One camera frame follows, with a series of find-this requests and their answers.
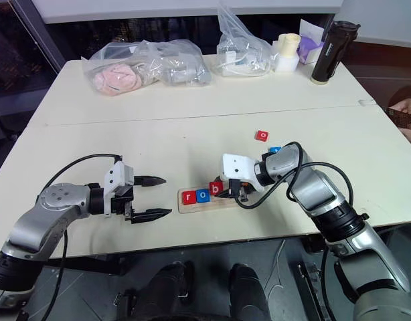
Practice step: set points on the clear bag with white parts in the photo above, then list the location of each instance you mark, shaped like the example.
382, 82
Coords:
240, 53

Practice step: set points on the red letter o block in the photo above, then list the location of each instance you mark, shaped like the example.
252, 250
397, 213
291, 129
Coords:
261, 135

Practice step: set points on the red letter b block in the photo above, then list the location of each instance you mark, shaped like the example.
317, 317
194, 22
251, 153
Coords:
216, 188

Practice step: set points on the black drinking bottle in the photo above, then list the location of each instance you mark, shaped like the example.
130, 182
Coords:
331, 50

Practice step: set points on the black metal floor bar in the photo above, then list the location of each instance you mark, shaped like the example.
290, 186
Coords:
311, 291

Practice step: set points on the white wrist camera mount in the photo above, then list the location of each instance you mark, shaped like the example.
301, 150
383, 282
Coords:
116, 174
237, 166

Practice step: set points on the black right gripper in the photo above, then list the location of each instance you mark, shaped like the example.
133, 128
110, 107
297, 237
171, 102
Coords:
239, 190

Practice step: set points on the clear bag with pink plush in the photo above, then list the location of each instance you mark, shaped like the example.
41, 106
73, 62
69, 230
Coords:
152, 63

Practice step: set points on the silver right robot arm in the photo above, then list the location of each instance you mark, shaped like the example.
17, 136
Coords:
317, 192

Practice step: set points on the white background table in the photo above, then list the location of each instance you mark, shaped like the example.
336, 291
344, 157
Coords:
158, 10

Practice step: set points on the pink plush toy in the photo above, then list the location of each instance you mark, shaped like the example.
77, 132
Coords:
116, 77

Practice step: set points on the blue letter o block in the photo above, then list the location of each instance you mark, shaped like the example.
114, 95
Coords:
203, 196

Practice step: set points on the red letter r block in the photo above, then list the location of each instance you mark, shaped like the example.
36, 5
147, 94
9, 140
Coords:
188, 197

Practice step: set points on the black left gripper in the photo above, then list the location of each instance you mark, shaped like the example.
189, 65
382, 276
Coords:
121, 202

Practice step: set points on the dark rounded shape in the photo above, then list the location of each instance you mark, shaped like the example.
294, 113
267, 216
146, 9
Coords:
247, 292
167, 291

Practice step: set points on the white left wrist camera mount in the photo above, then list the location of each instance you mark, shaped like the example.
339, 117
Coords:
116, 174

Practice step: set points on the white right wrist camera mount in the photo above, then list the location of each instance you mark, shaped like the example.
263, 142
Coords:
237, 166

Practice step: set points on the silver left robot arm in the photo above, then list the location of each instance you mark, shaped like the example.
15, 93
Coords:
55, 200

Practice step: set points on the purple and white tissue box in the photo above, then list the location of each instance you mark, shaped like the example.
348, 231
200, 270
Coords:
310, 43

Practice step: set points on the wooden letter tray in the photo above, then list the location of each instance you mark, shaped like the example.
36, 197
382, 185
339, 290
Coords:
199, 207

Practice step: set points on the dark smartphone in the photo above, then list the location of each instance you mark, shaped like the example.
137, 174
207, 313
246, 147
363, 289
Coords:
403, 118

